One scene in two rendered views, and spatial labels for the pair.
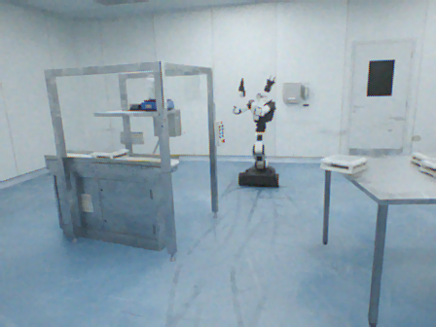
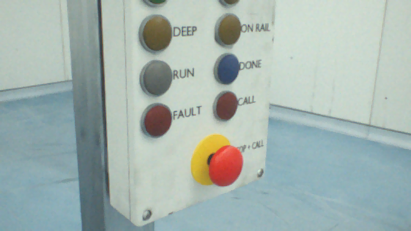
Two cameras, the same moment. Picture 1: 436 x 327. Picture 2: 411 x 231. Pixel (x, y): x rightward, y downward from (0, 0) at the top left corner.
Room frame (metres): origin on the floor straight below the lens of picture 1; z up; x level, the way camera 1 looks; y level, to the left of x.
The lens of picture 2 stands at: (3.01, -0.22, 1.03)
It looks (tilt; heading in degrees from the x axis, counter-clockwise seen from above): 16 degrees down; 26
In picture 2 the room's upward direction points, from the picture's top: 1 degrees clockwise
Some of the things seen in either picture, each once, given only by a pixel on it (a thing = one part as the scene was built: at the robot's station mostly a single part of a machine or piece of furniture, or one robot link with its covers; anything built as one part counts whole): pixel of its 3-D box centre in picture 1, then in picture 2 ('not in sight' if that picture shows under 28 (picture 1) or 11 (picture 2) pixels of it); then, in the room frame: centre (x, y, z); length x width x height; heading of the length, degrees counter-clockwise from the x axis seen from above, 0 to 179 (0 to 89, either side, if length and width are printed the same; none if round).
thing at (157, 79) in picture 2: not in sight; (158, 78); (3.29, -0.03, 0.96); 0.03 x 0.01 x 0.03; 158
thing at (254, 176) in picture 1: (260, 169); not in sight; (4.68, -0.65, 0.19); 0.64 x 0.52 x 0.33; 166
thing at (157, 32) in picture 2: not in sight; (157, 33); (3.29, -0.03, 0.99); 0.03 x 0.01 x 0.03; 158
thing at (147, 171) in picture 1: (109, 164); not in sight; (2.87, 1.02, 0.76); 1.30 x 0.29 x 0.10; 68
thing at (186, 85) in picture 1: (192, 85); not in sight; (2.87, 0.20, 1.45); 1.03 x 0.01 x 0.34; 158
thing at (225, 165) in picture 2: not in sight; (216, 161); (3.35, -0.06, 0.87); 0.04 x 0.04 x 0.04; 68
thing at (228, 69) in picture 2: not in sight; (228, 69); (3.37, -0.06, 0.96); 0.03 x 0.01 x 0.03; 158
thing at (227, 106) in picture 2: not in sight; (227, 106); (3.37, -0.06, 0.92); 0.03 x 0.01 x 0.03; 158
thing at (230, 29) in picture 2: not in sight; (229, 30); (3.37, -0.06, 0.99); 0.03 x 0.01 x 0.03; 158
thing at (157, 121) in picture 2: not in sight; (158, 120); (3.29, -0.03, 0.92); 0.03 x 0.01 x 0.03; 158
